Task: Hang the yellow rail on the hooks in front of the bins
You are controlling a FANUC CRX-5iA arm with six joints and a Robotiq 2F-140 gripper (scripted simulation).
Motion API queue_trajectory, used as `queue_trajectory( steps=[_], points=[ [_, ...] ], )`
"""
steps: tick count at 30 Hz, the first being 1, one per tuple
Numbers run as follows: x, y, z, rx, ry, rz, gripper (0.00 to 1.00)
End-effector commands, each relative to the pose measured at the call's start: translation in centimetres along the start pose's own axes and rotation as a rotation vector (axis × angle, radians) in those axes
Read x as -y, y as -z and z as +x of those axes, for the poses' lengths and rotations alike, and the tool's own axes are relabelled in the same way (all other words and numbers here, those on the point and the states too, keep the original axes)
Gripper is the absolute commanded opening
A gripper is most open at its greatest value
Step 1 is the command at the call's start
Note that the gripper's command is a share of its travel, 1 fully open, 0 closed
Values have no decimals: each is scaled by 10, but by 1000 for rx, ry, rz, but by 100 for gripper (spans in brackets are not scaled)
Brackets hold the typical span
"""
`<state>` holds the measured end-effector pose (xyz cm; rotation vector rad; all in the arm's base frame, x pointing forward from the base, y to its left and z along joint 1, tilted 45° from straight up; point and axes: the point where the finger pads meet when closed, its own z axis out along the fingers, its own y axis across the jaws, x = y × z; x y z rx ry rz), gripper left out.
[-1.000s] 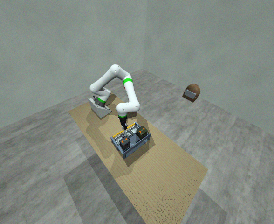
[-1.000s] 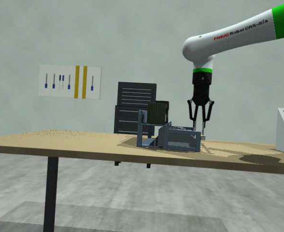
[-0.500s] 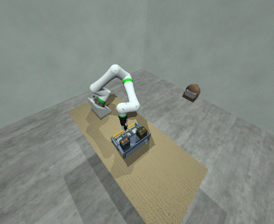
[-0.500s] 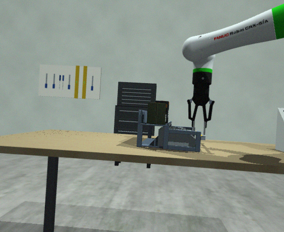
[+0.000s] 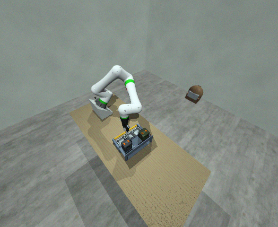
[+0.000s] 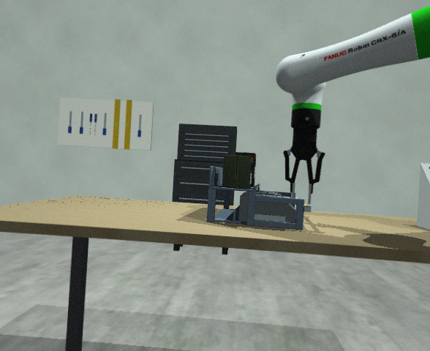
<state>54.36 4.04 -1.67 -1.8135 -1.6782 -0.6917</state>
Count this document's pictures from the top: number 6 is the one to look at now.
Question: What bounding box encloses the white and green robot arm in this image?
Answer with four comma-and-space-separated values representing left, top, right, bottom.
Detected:
276, 6, 430, 129

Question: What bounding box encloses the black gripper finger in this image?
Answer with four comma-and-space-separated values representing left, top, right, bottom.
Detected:
306, 149, 325, 204
283, 149, 302, 198

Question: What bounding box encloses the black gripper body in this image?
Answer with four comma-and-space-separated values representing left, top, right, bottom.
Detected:
291, 127, 317, 161

